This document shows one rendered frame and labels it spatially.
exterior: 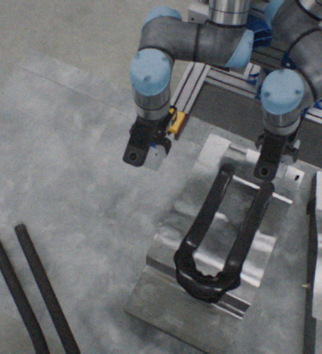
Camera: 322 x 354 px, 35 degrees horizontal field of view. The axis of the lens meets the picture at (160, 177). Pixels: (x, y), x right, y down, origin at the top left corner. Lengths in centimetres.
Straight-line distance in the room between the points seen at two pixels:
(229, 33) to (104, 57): 161
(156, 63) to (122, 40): 167
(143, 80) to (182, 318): 58
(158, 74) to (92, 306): 63
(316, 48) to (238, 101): 120
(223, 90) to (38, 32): 102
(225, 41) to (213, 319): 63
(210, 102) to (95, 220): 99
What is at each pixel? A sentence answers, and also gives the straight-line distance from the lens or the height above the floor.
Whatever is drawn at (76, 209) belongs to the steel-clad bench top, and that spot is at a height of 80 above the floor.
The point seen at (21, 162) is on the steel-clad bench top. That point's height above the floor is 80.
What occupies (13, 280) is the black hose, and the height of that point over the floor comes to 85.
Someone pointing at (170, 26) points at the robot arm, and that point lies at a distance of 104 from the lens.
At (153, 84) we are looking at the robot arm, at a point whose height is 129.
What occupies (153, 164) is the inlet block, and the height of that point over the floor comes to 94.
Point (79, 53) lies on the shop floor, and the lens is 261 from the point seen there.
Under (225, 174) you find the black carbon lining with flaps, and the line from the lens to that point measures 132.
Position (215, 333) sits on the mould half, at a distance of 125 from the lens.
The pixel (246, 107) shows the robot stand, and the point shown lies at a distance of 220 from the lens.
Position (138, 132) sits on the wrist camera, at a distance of 111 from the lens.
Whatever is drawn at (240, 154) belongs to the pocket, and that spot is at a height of 86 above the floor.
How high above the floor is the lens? 210
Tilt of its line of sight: 68 degrees down
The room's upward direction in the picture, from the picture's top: 3 degrees counter-clockwise
